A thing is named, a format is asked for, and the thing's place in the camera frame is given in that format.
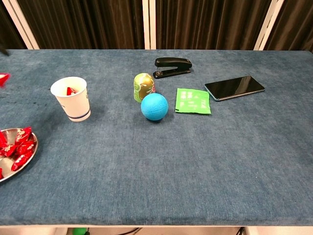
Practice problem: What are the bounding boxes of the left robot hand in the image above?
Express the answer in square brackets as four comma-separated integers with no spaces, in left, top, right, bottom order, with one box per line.
[0,42,10,57]

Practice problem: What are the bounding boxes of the white paper cup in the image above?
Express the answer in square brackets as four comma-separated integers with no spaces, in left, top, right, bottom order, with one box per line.
[49,76,91,122]

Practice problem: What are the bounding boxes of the silver metal plate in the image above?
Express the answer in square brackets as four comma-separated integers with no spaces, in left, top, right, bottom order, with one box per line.
[0,127,39,183]

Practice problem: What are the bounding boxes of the black pleated curtain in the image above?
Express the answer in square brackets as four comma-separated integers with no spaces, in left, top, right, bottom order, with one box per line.
[156,0,272,51]
[0,0,27,50]
[16,0,145,50]
[265,0,313,53]

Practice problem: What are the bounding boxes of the blue ball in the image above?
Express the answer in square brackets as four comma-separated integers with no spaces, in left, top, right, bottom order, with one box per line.
[140,93,169,121]

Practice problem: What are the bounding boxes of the black stapler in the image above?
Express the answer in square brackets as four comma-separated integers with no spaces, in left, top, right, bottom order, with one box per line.
[153,57,193,80]

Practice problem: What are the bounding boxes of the green sachet packet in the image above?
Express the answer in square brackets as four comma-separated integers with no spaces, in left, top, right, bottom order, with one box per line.
[175,88,212,115]

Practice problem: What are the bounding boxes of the blue felt table cloth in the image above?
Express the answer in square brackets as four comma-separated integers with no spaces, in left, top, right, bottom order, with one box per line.
[0,49,313,226]

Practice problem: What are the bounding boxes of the black smartphone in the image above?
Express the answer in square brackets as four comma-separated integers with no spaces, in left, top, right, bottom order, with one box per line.
[204,75,266,101]

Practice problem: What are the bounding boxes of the white partition frame post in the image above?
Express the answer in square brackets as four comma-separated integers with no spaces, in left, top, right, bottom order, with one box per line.
[253,0,286,51]
[142,0,157,50]
[1,0,40,50]

